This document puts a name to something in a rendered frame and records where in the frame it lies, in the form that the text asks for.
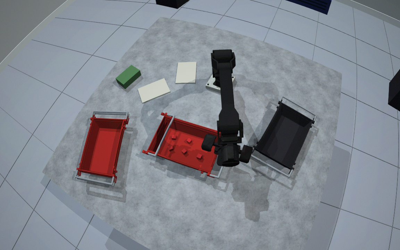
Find green rectangular block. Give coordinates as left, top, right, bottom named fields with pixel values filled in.
left=116, top=65, right=141, bottom=89

